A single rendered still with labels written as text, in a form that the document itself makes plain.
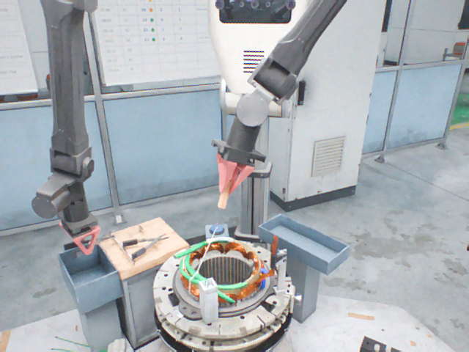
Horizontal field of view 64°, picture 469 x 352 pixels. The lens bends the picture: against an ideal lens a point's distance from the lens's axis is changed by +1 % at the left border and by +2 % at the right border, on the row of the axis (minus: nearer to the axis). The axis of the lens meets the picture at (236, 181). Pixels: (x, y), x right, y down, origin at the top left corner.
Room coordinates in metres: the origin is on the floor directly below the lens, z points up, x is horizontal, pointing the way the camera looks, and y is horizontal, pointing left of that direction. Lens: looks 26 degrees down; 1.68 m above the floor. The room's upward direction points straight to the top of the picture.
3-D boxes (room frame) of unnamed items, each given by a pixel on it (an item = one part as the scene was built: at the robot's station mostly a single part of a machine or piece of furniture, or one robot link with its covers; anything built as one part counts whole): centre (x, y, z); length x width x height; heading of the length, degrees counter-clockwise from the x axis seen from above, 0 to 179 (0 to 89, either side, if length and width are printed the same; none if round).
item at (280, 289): (0.64, -0.10, 1.15); 0.03 x 0.02 x 0.12; 110
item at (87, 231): (0.78, 0.38, 1.15); 0.07 x 0.07 x 0.09; 42
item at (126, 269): (0.88, 0.27, 1.05); 0.20 x 0.19 x 0.02; 127
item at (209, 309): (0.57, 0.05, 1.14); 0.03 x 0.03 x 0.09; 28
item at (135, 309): (0.88, 0.27, 0.91); 0.19 x 0.19 x 0.26; 37
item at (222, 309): (0.69, 0.03, 1.05); 0.22 x 0.22 x 0.12
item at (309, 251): (0.91, -0.19, 0.92); 0.25 x 0.11 x 0.28; 45
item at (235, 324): (0.69, 0.03, 1.09); 0.32 x 0.32 x 0.01
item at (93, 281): (0.79, 0.39, 0.92); 0.17 x 0.11 x 0.28; 37
